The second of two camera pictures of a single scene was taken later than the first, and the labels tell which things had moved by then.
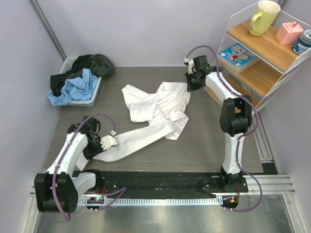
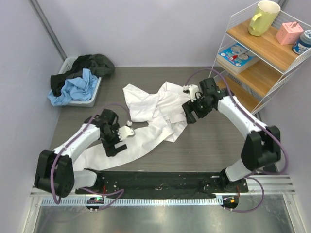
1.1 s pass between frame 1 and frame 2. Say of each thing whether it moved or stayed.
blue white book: stayed
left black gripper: moved
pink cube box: stayed
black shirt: stayed
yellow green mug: stayed
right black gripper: moved
